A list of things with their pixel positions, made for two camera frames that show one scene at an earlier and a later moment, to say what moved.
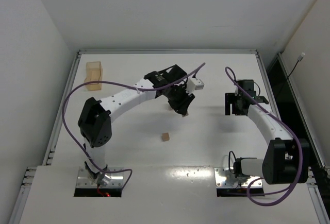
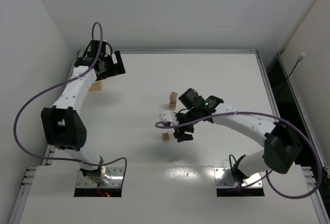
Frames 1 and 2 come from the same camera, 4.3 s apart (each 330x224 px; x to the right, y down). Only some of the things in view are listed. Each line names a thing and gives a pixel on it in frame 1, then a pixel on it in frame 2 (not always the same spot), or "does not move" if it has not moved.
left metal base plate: [84, 181] does not move
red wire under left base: [105, 194] does not move
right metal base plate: [225, 178] does not move
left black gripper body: [181, 101] -> [113, 66]
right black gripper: [232, 103] -> [184, 130]
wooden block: [165, 137] does not move
